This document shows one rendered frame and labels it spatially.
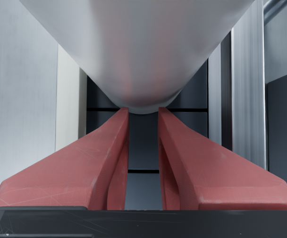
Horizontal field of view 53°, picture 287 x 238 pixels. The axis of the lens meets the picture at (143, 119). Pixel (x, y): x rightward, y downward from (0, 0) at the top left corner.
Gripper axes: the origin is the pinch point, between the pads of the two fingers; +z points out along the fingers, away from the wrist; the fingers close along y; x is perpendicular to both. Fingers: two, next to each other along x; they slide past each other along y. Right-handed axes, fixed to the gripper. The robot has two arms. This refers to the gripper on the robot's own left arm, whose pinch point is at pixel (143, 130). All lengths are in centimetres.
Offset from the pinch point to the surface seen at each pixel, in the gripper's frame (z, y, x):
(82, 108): 3.0, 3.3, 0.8
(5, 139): 7.9, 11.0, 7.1
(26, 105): 9.6, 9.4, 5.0
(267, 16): 11.8, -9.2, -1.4
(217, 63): 7.2, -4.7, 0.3
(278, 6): 10.5, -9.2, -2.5
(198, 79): 6.4, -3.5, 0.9
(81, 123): 2.4, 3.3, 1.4
